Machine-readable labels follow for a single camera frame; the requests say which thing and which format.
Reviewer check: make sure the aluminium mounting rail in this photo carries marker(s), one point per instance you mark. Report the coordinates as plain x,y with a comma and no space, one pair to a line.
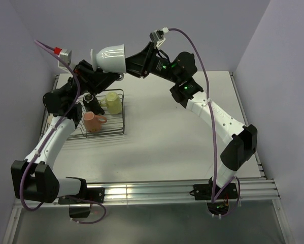
169,192

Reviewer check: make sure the pale yellow mug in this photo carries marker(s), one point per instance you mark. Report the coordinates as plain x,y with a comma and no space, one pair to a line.
113,103

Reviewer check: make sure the cream and brown tumbler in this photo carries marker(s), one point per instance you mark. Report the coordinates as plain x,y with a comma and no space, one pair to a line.
49,119

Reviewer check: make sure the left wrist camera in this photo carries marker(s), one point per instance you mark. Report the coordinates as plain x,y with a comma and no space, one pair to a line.
65,55

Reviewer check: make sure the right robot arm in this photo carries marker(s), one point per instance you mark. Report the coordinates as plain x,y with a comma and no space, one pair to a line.
240,139

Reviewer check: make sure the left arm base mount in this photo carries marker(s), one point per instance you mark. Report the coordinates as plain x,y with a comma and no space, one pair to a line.
80,205

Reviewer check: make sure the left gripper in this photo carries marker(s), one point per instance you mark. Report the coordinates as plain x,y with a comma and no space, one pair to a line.
97,82

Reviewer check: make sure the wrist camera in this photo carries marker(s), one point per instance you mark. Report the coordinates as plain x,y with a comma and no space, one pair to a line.
157,36
65,55

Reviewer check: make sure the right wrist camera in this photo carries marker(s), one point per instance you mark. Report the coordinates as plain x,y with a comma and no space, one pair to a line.
157,36

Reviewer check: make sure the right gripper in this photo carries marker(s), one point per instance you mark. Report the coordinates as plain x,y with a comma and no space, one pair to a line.
139,64

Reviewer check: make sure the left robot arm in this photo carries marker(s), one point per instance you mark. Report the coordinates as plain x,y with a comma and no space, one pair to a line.
33,178

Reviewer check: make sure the wire dish rack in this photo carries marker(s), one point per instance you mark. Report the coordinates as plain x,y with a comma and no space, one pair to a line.
115,124

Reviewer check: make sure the black mug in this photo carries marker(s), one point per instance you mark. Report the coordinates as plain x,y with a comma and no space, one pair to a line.
92,104

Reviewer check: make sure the pink patterned mug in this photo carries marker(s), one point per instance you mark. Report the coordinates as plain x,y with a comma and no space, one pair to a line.
92,122

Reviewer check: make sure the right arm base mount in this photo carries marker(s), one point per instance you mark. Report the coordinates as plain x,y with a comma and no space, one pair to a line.
204,192

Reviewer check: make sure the light blue mug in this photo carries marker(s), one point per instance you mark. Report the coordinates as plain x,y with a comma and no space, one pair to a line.
110,59

